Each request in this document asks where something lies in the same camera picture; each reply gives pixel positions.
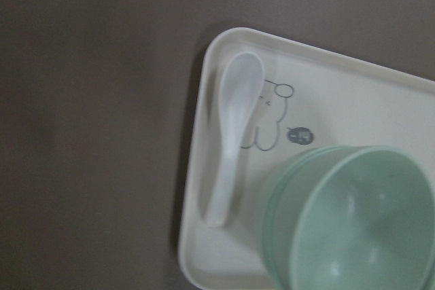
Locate green bowl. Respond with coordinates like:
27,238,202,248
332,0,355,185
256,168,283,271
271,146,434,289
256,147,330,285

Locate white ceramic spoon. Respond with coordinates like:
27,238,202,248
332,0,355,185
205,52,265,228

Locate beige rabbit serving tray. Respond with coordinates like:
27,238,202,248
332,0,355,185
178,27,434,289

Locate green bowl on tray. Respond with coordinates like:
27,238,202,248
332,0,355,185
256,168,283,271

